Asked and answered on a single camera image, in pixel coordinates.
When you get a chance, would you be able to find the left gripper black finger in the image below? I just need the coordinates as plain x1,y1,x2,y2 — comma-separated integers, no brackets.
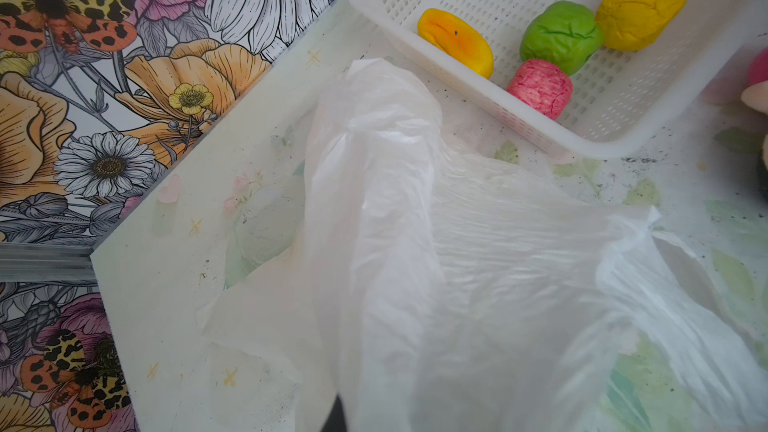
321,396,347,432

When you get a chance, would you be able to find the translucent white plastic bag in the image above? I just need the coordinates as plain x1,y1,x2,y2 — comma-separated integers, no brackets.
203,59,767,431

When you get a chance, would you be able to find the pink toy fruit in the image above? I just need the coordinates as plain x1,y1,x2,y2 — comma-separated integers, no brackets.
507,59,574,120

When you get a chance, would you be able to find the orange toy fruit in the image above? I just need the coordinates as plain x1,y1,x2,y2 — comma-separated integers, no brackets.
417,8,494,79

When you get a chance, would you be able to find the green toy fruit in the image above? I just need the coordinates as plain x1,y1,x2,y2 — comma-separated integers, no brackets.
519,1,604,76

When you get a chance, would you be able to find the yellow toy fruit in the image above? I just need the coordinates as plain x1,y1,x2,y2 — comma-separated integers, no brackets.
595,0,687,52

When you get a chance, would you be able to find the white plastic mesh basket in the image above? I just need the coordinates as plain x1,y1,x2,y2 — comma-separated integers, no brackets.
350,0,767,158

